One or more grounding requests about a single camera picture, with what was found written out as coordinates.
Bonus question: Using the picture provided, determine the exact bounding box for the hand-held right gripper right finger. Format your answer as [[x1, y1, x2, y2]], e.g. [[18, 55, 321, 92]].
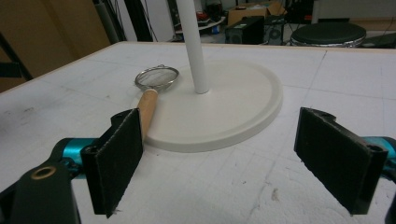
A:
[[293, 106, 389, 217]]

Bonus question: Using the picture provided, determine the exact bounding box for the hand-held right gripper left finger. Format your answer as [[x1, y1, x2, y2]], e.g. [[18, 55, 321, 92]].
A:
[[80, 107, 145, 219]]

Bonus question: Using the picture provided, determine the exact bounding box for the wooden handled mesh strainer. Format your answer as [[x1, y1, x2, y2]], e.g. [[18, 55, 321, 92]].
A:
[[134, 64, 180, 142]]

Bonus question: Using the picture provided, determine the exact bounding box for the white round base stand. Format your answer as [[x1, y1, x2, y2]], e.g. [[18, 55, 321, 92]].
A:
[[132, 0, 284, 154]]

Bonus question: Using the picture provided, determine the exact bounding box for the black round stool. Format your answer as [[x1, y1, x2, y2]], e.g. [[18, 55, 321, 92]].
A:
[[290, 21, 368, 49]]

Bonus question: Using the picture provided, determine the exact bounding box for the black metal stand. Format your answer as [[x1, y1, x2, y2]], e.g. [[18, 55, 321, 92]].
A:
[[0, 32, 34, 82]]

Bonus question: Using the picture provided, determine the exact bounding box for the brown wooden board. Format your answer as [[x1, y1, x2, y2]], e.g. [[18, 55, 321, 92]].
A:
[[0, 0, 112, 93]]

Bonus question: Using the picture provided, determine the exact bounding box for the black computer tower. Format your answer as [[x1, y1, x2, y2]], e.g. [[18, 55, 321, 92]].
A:
[[224, 16, 265, 45]]

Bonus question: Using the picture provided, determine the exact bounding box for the round white table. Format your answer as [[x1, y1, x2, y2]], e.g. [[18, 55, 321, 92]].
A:
[[175, 16, 226, 35]]

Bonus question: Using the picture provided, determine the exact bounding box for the cardboard box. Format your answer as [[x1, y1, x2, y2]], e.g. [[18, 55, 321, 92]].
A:
[[227, 1, 288, 26]]

